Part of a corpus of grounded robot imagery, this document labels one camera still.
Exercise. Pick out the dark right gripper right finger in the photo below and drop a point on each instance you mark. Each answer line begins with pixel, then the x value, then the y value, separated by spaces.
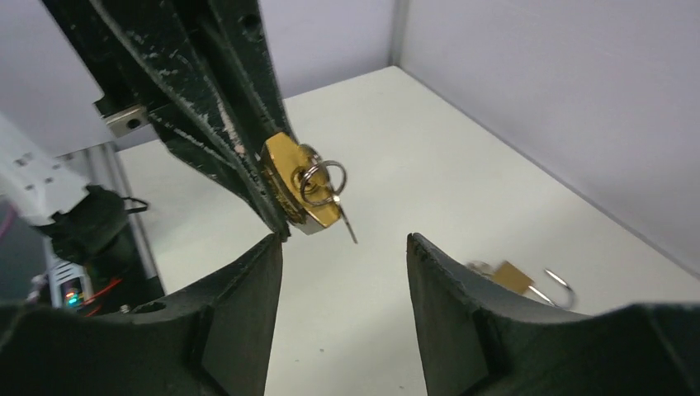
pixel 477 338

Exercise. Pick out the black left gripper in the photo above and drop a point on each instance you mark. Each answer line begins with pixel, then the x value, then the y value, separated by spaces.
pixel 200 71

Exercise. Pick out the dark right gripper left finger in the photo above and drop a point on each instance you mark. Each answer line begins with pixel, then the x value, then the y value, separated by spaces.
pixel 213 337

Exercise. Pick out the large brass padlock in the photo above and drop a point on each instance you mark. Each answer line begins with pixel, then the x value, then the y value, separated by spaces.
pixel 511 278

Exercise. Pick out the small brass padlock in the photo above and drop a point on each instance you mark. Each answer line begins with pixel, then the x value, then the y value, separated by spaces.
pixel 280 157

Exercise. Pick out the small keys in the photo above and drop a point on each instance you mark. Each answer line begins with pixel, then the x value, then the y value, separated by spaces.
pixel 320 184

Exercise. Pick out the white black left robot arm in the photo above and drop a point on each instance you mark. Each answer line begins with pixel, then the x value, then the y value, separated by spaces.
pixel 84 221

